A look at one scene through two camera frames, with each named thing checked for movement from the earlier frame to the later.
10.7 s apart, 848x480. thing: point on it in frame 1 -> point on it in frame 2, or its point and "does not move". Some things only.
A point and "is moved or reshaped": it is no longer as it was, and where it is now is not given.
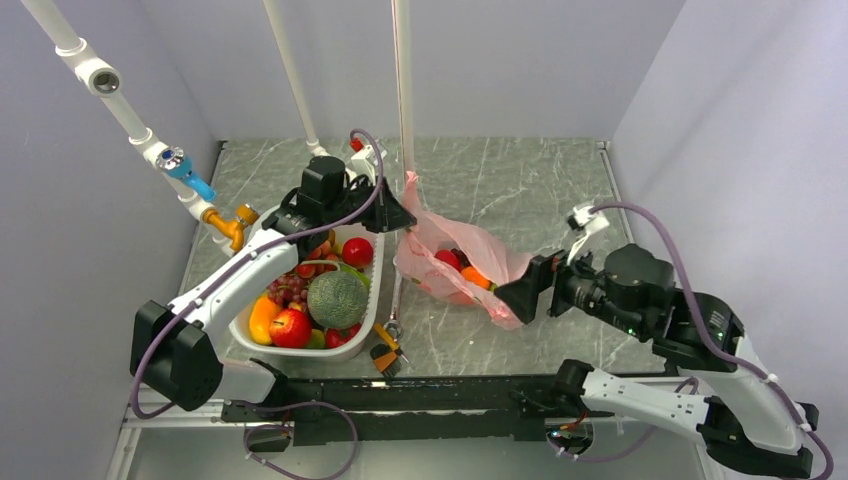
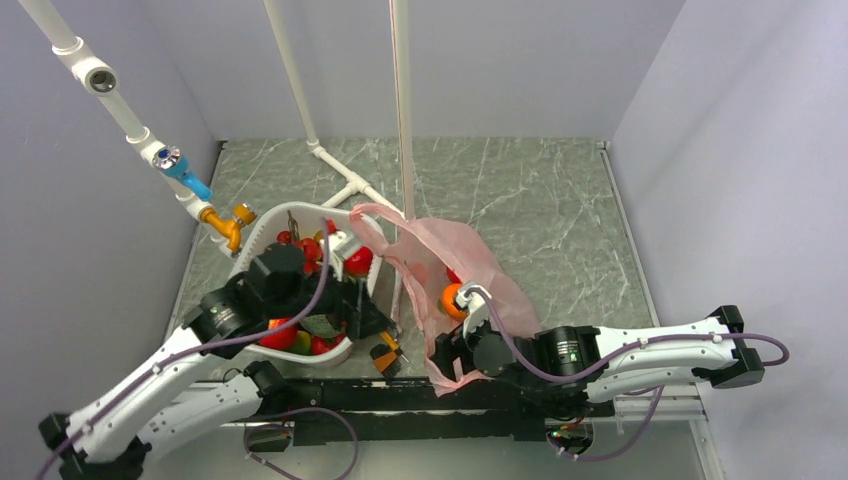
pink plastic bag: (416, 266) is moved or reshaped
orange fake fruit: (471, 274) -> (448, 297)
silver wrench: (394, 323) does not move
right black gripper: (519, 292) -> (448, 346)
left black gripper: (388, 214) -> (356, 310)
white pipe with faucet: (225, 230) does not move
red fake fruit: (449, 256) -> (452, 277)
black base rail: (437, 409) does not move
